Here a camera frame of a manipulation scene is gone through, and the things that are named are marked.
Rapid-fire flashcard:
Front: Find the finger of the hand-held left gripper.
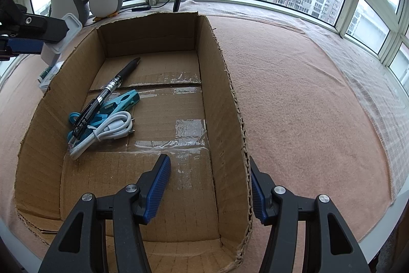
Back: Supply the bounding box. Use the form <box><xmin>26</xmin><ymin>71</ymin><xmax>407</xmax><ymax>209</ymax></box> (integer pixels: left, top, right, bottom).
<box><xmin>0</xmin><ymin>0</ymin><xmax>69</xmax><ymax>44</ymax></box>
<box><xmin>0</xmin><ymin>38</ymin><xmax>42</xmax><ymax>62</ymax></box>

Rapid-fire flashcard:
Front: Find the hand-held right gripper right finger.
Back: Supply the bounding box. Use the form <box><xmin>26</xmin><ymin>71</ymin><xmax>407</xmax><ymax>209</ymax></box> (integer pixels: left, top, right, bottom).
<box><xmin>249</xmin><ymin>155</ymin><xmax>371</xmax><ymax>273</ymax></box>

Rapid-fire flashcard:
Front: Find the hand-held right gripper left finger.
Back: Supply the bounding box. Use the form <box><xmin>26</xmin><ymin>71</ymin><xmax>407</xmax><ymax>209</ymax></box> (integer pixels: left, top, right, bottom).
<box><xmin>38</xmin><ymin>154</ymin><xmax>171</xmax><ymax>273</ymax></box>

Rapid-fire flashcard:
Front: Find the clear plastic case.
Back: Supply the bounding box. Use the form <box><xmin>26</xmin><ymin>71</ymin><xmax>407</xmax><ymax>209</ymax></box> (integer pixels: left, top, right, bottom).
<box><xmin>41</xmin><ymin>13</ymin><xmax>83</xmax><ymax>65</ymax></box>

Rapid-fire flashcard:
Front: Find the green and white glue stick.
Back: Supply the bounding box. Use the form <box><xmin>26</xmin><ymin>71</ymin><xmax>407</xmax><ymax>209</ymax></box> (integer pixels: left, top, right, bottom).
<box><xmin>38</xmin><ymin>66</ymin><xmax>53</xmax><ymax>84</ymax></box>

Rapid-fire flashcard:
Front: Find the white cable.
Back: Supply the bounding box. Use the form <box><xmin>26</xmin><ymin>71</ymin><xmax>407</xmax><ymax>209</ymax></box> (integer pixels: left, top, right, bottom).
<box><xmin>70</xmin><ymin>111</ymin><xmax>135</xmax><ymax>161</ymax></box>

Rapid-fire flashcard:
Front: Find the small blue plastic tool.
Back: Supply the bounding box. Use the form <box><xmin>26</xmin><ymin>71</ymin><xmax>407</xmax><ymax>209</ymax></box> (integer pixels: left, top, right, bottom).
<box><xmin>67</xmin><ymin>112</ymin><xmax>106</xmax><ymax>149</ymax></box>

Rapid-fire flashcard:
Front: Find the black pen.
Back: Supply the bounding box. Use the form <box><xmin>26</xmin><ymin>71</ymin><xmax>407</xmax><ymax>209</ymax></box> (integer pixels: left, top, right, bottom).
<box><xmin>68</xmin><ymin>57</ymin><xmax>141</xmax><ymax>146</ymax></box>

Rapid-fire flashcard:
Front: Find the teal plastic clip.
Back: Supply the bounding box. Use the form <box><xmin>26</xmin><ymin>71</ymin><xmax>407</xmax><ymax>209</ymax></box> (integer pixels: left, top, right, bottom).
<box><xmin>86</xmin><ymin>90</ymin><xmax>141</xmax><ymax>129</ymax></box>

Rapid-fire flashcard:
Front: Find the cardboard box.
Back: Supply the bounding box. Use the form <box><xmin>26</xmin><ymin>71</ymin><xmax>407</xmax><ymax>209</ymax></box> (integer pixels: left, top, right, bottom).
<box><xmin>14</xmin><ymin>11</ymin><xmax>253</xmax><ymax>273</ymax></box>

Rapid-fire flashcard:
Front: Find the black cable with inline remote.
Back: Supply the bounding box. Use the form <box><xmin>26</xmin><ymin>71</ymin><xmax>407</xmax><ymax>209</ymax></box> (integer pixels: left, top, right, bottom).
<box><xmin>120</xmin><ymin>0</ymin><xmax>179</xmax><ymax>16</ymax></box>

